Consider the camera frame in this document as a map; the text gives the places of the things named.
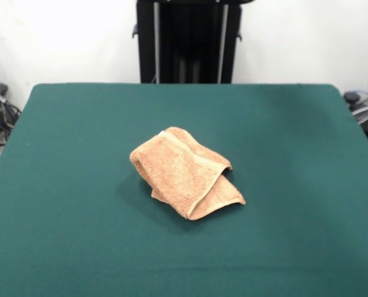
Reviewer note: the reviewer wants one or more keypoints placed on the tan terry towel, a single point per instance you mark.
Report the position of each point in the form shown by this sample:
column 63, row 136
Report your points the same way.
column 177, row 173

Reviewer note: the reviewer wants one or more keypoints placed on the dark green table cloth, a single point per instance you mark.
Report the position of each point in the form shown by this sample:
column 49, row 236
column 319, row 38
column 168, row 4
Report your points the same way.
column 78, row 216

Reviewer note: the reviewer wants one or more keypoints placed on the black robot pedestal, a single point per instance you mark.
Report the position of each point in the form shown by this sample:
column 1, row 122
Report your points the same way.
column 187, row 46

